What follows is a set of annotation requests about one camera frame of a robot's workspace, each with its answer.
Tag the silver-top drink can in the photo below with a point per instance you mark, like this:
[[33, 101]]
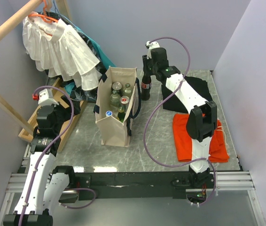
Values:
[[117, 86]]

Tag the blue-cap water bottle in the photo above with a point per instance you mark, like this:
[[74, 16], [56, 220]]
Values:
[[108, 113]]

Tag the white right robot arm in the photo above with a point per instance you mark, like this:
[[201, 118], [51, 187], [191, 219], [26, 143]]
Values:
[[202, 114]]

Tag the orange folded garment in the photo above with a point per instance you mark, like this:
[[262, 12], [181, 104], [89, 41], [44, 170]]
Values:
[[183, 142]]

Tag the beige canvas tote bag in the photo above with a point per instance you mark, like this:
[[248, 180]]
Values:
[[114, 132]]

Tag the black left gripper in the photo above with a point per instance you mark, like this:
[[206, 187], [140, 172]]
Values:
[[59, 107]]

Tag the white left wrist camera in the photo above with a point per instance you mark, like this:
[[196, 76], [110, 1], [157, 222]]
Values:
[[45, 98]]

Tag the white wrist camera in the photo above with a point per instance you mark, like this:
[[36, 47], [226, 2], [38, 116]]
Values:
[[151, 45], [45, 98]]

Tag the wooden hanging rod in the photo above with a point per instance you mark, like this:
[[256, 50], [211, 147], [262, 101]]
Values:
[[17, 17]]

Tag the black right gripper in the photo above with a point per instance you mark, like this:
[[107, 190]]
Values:
[[145, 62]]

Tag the Coca-Cola glass bottle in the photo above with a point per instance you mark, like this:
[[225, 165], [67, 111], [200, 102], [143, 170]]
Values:
[[145, 85]]

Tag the white pleated dress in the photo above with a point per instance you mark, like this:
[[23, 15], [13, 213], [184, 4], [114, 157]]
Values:
[[43, 42]]

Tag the black folded garment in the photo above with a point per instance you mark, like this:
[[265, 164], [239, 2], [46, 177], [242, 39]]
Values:
[[182, 94]]

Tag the teal garment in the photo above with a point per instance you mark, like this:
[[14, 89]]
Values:
[[105, 62]]

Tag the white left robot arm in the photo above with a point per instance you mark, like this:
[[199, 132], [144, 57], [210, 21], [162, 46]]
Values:
[[36, 169]]

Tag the wooden rack diagonal brace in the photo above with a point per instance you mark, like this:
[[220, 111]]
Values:
[[7, 108]]

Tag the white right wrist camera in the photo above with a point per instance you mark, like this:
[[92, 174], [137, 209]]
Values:
[[151, 45]]

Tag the orange clothes hanger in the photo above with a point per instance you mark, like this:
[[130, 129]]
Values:
[[44, 16]]

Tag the clear glass green-cap bottle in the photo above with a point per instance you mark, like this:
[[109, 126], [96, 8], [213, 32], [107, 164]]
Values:
[[127, 90]]

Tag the green glass bottle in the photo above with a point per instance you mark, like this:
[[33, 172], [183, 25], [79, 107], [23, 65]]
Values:
[[121, 114]]

